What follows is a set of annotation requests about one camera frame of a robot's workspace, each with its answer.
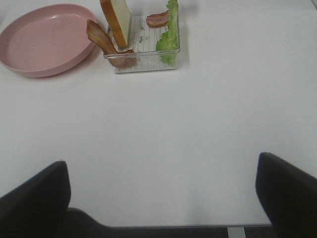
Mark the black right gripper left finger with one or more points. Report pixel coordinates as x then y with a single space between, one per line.
35 208

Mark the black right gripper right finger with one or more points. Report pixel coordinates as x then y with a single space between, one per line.
288 196

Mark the bacon strip front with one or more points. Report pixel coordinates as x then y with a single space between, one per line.
101 39

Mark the clear right plastic container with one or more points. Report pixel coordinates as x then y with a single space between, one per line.
141 50

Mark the green lettuce leaf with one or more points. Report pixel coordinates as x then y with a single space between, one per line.
169 40

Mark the white bread slice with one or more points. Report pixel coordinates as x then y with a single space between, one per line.
118 16

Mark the bacon strip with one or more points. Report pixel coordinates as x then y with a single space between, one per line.
158 20
101 39

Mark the pink round plate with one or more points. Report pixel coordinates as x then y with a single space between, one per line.
46 41

